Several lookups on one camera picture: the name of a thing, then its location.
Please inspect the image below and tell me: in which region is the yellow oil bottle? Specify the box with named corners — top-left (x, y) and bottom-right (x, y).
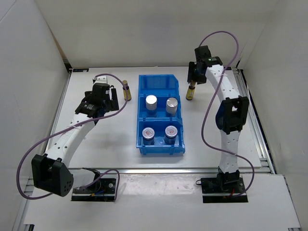
top-left (186, 81), bottom-right (196, 101)
top-left (123, 80), bottom-right (132, 101)

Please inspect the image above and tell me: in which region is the silver-lid shaker blue label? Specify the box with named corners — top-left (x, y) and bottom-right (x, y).
top-left (166, 97), bottom-right (178, 117)

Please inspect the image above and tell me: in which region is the white-lid spice jar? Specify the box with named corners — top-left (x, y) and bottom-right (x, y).
top-left (142, 127), bottom-right (155, 145)
top-left (164, 125), bottom-right (178, 145)

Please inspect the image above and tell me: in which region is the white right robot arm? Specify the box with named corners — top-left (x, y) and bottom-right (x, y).
top-left (189, 45), bottom-right (249, 193)

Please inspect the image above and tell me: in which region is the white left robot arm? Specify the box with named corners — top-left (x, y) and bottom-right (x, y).
top-left (31, 73), bottom-right (185, 197)

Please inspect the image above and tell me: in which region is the blue bin near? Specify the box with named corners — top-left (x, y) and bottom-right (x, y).
top-left (136, 118), bottom-right (185, 155)

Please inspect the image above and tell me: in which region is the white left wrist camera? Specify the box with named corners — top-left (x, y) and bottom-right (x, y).
top-left (92, 75), bottom-right (108, 84)

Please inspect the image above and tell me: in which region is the aluminium table edge rail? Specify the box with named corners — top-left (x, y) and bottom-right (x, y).
top-left (69, 166), bottom-right (271, 174)

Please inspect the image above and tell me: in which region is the right side aluminium rail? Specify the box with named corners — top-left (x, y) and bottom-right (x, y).
top-left (232, 67), bottom-right (276, 174)

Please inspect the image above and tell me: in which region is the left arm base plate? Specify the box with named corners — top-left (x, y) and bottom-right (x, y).
top-left (71, 177), bottom-right (118, 202)

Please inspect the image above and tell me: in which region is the left side aluminium rail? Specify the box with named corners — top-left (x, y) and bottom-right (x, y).
top-left (24, 67), bottom-right (73, 193)

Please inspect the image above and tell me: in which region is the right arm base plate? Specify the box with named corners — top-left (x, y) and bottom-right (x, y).
top-left (195, 177), bottom-right (248, 204)

